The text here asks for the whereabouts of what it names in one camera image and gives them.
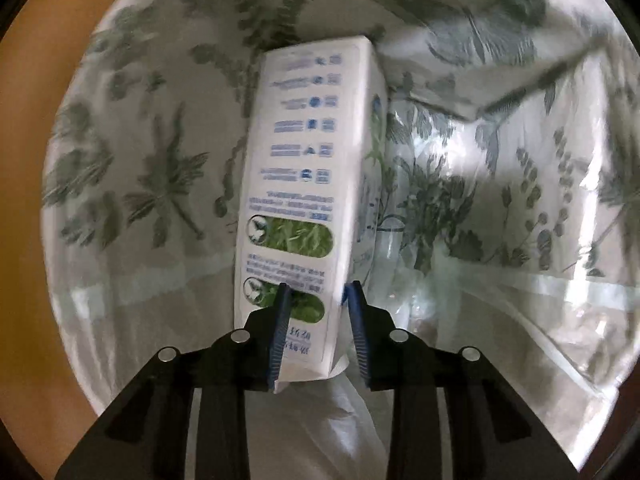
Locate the small clear plastic bottle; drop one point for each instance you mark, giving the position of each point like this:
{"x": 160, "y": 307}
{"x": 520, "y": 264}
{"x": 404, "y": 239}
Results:
{"x": 400, "y": 265}

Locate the white milk carton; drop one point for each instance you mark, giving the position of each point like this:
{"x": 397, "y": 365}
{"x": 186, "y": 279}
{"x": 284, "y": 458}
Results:
{"x": 300, "y": 160}

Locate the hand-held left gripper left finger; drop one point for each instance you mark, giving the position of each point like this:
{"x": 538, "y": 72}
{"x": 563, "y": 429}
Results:
{"x": 280, "y": 330}

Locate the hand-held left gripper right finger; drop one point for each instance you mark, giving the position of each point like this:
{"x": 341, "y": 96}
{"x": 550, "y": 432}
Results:
{"x": 357, "y": 330}

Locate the leaf print trash bag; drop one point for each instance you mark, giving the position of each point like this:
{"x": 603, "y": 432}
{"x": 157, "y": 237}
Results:
{"x": 150, "y": 185}

